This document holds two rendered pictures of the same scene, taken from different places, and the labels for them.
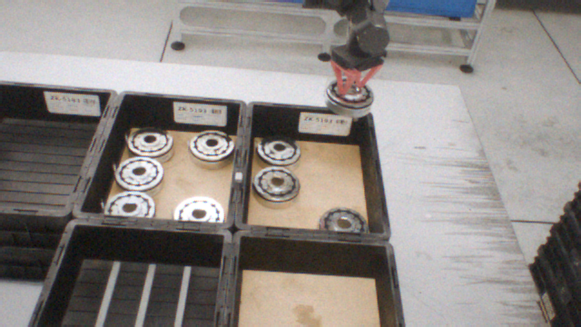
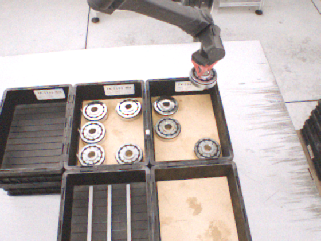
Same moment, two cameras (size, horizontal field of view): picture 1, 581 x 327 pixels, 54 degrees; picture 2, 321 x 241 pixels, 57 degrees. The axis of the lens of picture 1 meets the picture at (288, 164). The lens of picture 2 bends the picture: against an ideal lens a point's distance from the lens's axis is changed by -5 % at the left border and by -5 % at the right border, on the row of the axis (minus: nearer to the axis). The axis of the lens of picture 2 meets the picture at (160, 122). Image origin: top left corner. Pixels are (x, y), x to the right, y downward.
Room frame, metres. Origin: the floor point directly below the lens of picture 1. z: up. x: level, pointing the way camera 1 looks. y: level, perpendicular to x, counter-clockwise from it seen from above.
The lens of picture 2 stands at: (0.20, 0.05, 1.89)
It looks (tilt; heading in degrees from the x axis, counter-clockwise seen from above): 55 degrees down; 0
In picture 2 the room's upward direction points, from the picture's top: straight up
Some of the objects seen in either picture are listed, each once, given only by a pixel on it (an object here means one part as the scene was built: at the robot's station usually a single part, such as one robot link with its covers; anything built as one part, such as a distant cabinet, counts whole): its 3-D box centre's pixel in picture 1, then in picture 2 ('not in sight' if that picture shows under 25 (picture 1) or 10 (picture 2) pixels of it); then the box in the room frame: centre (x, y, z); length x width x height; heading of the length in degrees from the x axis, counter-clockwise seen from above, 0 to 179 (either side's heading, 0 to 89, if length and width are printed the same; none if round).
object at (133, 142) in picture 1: (150, 142); (94, 110); (0.97, 0.32, 0.86); 0.10 x 0.10 x 0.01
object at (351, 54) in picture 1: (361, 42); (208, 49); (1.01, -0.11, 1.16); 0.10 x 0.07 x 0.07; 133
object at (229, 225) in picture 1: (170, 155); (108, 121); (0.87, 0.25, 0.92); 0.40 x 0.30 x 0.02; 4
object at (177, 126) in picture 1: (171, 173); (109, 129); (0.87, 0.25, 0.87); 0.40 x 0.30 x 0.11; 4
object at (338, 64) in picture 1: (350, 74); (203, 65); (1.01, -0.10, 1.09); 0.07 x 0.07 x 0.09; 43
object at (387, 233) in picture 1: (310, 166); (186, 117); (0.89, -0.05, 0.92); 0.40 x 0.30 x 0.02; 4
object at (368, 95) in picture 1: (350, 92); (203, 73); (1.01, -0.11, 1.04); 0.10 x 0.10 x 0.01
